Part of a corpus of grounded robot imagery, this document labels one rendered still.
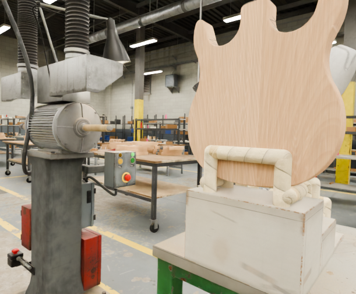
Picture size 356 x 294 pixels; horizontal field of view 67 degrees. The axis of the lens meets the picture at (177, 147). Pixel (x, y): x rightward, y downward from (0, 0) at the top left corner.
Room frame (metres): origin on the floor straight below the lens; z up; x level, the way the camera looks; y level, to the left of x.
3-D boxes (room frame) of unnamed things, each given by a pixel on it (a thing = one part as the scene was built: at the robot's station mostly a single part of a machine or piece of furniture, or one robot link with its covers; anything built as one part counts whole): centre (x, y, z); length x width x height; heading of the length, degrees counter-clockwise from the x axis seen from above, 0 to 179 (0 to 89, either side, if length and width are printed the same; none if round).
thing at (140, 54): (11.36, 1.69, 2.99); 0.41 x 0.41 x 5.98; 51
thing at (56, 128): (1.45, 0.62, 1.25); 0.41 x 0.27 x 0.26; 51
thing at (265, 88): (0.61, -0.17, 1.33); 0.35 x 0.04 x 0.40; 50
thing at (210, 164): (0.63, -0.08, 1.15); 0.03 x 0.03 x 0.09
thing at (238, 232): (0.61, -0.17, 1.02); 0.27 x 0.15 x 0.17; 51
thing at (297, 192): (0.55, -0.24, 1.12); 0.11 x 0.03 x 0.03; 141
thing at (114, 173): (1.58, 0.40, 0.99); 0.24 x 0.21 x 0.26; 51
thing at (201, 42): (0.69, -0.07, 1.48); 0.07 x 0.04 x 0.09; 50
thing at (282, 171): (0.52, -0.21, 1.15); 0.03 x 0.03 x 0.09
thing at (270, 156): (0.58, -0.14, 1.20); 0.20 x 0.03 x 0.03; 50
